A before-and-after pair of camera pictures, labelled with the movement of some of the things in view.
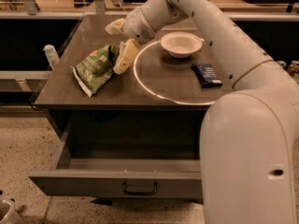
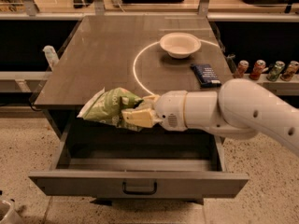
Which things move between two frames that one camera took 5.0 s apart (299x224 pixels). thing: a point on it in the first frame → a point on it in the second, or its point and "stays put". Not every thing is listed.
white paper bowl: [181, 44] stays put
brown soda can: [293, 68] stays put
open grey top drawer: [125, 154] stays put
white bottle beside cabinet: [51, 55] stays put
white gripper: [135, 24] → [170, 110]
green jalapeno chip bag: [95, 68] → [108, 105]
